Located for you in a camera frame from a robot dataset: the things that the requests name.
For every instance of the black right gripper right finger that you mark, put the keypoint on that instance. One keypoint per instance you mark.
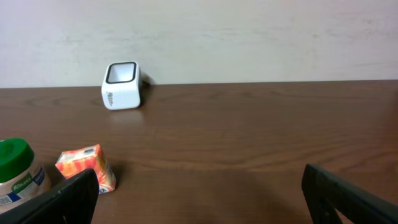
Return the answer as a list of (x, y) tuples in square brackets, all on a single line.
[(327, 195)]

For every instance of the small orange juice carton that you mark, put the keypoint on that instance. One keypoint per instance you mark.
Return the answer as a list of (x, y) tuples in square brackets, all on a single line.
[(71, 163)]

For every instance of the green lid jar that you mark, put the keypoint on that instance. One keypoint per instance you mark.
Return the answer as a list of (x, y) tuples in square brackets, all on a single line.
[(22, 175)]

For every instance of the white barcode scanner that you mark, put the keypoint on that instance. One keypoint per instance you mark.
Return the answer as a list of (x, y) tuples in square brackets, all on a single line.
[(122, 85)]

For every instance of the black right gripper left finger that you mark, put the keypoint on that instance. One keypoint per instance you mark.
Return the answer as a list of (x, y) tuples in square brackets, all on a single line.
[(72, 201)]

